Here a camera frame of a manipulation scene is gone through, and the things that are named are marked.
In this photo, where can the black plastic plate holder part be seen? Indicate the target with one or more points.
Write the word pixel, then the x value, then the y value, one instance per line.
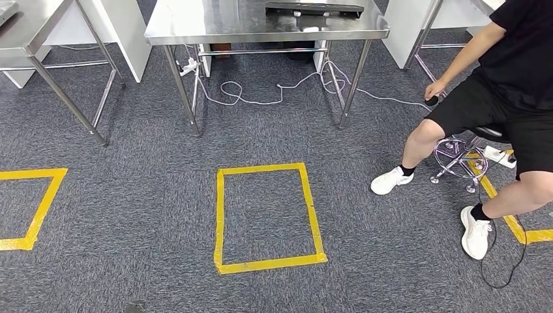
pixel 315 8

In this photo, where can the person's forearm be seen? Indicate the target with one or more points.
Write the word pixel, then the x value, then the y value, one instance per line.
pixel 471 49

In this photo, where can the stainless steel workbench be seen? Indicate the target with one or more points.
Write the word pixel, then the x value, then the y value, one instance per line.
pixel 216 21

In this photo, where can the yellow floor tape square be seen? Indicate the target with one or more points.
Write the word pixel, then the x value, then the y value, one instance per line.
pixel 219 216

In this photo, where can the person's white shoe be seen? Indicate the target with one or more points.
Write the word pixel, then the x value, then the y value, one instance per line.
pixel 475 237
pixel 389 181

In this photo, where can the white power strip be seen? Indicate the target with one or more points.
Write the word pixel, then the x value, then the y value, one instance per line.
pixel 188 67
pixel 499 156

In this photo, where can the person's hand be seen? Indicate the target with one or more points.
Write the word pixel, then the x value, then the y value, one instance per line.
pixel 434 89

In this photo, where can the white cabinet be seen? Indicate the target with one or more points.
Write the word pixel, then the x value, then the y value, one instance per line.
pixel 125 34
pixel 402 30

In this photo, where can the black stool chrome base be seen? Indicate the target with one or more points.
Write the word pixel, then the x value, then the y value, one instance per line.
pixel 460 160

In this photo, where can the stainless steel table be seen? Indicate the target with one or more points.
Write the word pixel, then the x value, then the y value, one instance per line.
pixel 26 26
pixel 421 39

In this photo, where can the person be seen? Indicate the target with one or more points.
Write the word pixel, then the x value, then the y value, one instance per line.
pixel 518 65

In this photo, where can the black handheld button switch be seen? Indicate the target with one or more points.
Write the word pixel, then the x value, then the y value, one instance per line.
pixel 431 102

